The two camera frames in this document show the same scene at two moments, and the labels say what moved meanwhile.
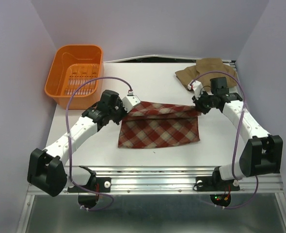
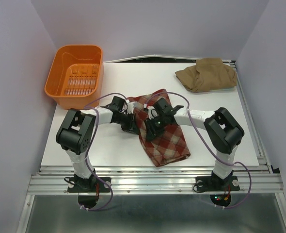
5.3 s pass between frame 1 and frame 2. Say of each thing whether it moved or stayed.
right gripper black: moved
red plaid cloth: moved
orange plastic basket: stayed
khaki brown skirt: stayed
